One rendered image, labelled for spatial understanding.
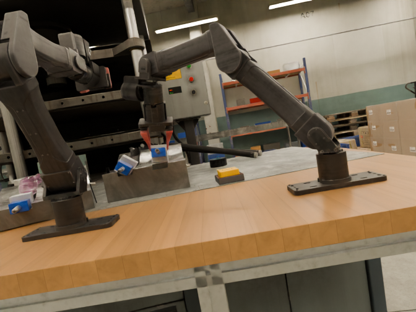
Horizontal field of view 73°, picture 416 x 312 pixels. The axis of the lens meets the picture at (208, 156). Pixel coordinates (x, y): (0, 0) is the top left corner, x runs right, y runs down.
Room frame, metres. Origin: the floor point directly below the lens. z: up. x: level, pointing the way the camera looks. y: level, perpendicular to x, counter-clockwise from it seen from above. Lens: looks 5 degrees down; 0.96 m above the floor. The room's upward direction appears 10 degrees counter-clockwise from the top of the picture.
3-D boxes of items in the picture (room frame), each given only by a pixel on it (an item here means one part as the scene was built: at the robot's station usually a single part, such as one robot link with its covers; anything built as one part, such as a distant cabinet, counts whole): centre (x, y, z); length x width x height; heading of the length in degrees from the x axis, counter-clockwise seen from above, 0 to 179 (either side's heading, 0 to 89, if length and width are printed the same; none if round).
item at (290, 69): (7.06, -1.64, 1.14); 2.06 x 0.65 x 2.27; 84
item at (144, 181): (1.12, 0.23, 0.87); 0.50 x 0.26 x 0.14; 6
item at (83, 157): (1.86, 0.86, 0.87); 0.50 x 0.27 x 0.17; 6
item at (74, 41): (0.81, 0.33, 1.24); 0.12 x 0.09 x 0.12; 179
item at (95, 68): (0.90, 0.33, 1.25); 0.07 x 0.06 x 0.11; 89
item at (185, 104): (1.84, 0.09, 0.74); 0.31 x 0.22 x 1.47; 96
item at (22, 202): (0.73, 0.51, 0.86); 0.13 x 0.05 x 0.05; 23
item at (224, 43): (0.77, 0.00, 1.15); 0.30 x 0.09 x 0.12; 61
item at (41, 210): (1.00, 0.58, 0.86); 0.50 x 0.26 x 0.11; 23
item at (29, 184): (1.00, 0.57, 0.90); 0.26 x 0.18 x 0.08; 23
